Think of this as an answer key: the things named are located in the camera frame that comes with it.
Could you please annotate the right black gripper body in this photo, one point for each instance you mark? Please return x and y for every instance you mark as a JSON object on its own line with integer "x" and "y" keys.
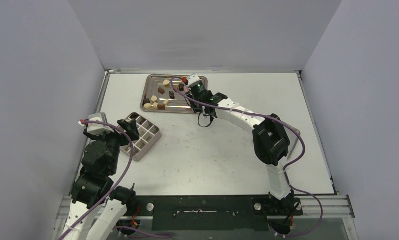
{"x": 193, "y": 100}

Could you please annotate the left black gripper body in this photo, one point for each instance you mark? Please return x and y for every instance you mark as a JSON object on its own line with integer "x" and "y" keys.
{"x": 115, "y": 140}

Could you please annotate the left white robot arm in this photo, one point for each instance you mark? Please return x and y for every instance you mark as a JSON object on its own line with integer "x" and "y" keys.
{"x": 97, "y": 202}

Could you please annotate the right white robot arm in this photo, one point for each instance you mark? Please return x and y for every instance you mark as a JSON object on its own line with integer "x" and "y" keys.
{"x": 273, "y": 142}

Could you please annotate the dark heart chocolate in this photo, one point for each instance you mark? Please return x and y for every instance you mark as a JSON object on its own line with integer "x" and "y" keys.
{"x": 181, "y": 87}

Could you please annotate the cream round swirl chocolate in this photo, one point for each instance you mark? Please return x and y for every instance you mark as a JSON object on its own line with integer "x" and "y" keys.
{"x": 147, "y": 106}

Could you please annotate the dark brown square chocolate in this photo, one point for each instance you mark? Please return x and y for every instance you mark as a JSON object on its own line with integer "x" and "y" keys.
{"x": 146, "y": 101}

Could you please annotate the cream heart chocolate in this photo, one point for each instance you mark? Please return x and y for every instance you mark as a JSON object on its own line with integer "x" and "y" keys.
{"x": 166, "y": 83}

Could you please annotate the brown rectangular chocolate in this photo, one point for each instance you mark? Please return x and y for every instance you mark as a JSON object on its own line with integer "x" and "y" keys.
{"x": 161, "y": 107}

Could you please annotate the cream oval chocolate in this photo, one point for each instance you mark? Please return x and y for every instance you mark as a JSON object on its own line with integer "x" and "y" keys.
{"x": 154, "y": 99}

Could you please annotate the steel chocolate tray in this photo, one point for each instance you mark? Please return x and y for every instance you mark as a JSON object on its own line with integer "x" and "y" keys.
{"x": 175, "y": 102}

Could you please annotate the metal tin lid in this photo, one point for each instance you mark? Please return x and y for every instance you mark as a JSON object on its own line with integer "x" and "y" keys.
{"x": 293, "y": 140}

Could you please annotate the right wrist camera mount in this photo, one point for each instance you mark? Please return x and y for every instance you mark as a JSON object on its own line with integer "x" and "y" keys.
{"x": 191, "y": 79}

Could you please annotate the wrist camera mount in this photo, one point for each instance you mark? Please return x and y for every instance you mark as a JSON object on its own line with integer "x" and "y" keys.
{"x": 191, "y": 79}
{"x": 94, "y": 128}

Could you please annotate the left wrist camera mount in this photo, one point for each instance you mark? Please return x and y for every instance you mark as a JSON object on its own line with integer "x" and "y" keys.
{"x": 94, "y": 128}

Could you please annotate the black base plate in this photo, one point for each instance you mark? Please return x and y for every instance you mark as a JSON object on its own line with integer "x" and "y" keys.
{"x": 213, "y": 212}

